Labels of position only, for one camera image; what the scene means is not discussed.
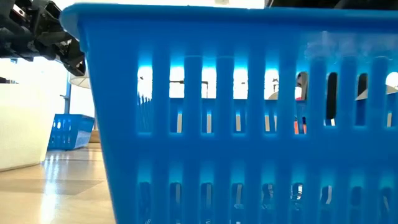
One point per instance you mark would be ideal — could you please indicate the white cylindrical bin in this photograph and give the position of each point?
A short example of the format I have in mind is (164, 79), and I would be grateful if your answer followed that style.
(79, 81)

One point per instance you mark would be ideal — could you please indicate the person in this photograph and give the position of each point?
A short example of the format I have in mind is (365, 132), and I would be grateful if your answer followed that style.
(302, 82)

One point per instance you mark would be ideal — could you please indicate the blue plastic slotted basket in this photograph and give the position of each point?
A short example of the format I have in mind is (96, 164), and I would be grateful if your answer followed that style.
(217, 149)
(70, 132)

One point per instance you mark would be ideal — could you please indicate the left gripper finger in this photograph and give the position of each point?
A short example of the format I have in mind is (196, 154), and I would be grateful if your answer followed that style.
(76, 59)

